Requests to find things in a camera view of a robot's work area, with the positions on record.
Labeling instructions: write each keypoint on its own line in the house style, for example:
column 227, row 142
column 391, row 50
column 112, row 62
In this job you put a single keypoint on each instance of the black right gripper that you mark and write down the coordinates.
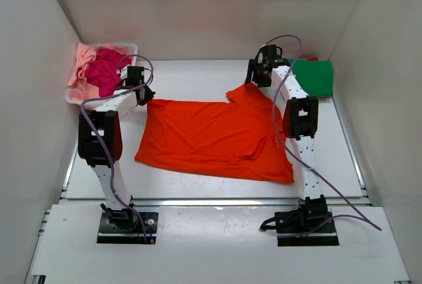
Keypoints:
column 253, row 66

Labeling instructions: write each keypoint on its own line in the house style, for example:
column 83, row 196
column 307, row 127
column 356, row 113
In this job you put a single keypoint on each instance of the light pink t-shirt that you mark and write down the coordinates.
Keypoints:
column 80, row 63

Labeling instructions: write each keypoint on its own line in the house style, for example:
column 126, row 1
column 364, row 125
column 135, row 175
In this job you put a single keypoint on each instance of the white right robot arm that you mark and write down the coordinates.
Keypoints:
column 300, row 120

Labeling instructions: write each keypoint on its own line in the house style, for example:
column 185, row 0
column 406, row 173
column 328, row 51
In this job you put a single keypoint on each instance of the folded green t-shirt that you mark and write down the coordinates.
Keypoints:
column 315, row 77

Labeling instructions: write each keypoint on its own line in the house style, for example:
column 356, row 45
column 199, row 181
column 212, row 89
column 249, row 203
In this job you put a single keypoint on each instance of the magenta t-shirt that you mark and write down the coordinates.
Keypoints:
column 102, row 71

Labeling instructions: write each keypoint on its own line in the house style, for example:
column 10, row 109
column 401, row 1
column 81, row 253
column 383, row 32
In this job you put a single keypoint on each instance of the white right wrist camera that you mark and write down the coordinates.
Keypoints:
column 262, row 55

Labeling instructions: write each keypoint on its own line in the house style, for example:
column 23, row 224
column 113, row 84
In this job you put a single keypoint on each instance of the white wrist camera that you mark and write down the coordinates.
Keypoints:
column 122, row 73
column 262, row 55

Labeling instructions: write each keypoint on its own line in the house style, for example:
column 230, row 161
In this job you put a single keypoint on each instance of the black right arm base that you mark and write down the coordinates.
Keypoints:
column 309, row 224

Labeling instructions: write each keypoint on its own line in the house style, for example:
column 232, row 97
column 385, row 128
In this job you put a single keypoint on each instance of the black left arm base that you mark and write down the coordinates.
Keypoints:
column 123, row 227

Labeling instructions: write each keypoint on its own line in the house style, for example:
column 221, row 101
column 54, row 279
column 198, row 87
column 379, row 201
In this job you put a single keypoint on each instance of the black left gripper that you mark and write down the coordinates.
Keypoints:
column 149, row 96

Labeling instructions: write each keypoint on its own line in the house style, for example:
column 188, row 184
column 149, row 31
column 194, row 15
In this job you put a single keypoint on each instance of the orange t-shirt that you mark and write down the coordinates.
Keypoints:
column 240, row 138

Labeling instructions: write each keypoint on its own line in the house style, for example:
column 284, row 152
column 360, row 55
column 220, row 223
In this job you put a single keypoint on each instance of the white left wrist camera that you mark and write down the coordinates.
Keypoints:
column 122, row 73

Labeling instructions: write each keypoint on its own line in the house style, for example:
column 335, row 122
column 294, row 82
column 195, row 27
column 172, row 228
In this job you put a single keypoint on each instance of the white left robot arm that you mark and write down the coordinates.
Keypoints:
column 100, row 141

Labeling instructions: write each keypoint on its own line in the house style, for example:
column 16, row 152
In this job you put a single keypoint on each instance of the white plastic basket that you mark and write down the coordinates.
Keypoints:
column 99, row 66

